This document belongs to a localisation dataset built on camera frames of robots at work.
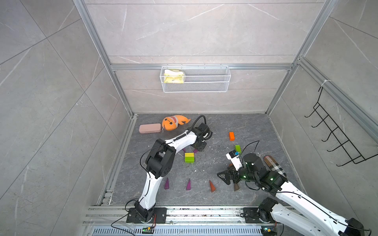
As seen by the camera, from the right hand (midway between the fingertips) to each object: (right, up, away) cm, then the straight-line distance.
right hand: (224, 171), depth 76 cm
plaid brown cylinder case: (+33, 0, +12) cm, 35 cm away
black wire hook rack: (+50, +11, -17) cm, 54 cm away
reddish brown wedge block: (-5, -11, +6) cm, 14 cm away
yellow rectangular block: (-19, +5, +20) cm, 28 cm away
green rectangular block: (-18, +2, +16) cm, 25 cm away
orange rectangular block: (+12, +16, +28) cm, 35 cm away
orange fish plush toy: (-32, +26, +28) cm, 50 cm away
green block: (+15, +8, +22) cm, 28 cm away
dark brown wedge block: (+8, -11, +6) cm, 15 cm away
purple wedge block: (-22, +7, +22) cm, 32 cm away
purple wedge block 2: (-14, +7, +22) cm, 27 cm away
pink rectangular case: (-53, +22, +32) cm, 66 cm away
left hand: (-11, +12, +22) cm, 27 cm away
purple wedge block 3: (-31, -9, +7) cm, 33 cm away
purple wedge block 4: (-19, -11, +8) cm, 23 cm away
